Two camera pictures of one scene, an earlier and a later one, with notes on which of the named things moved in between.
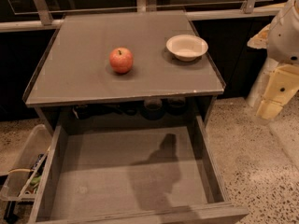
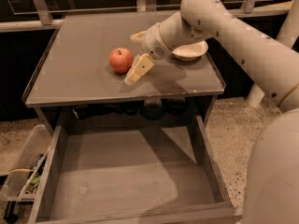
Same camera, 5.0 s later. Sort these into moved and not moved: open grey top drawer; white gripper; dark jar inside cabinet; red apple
Moved: white gripper
Not moved: dark jar inside cabinet; red apple; open grey top drawer
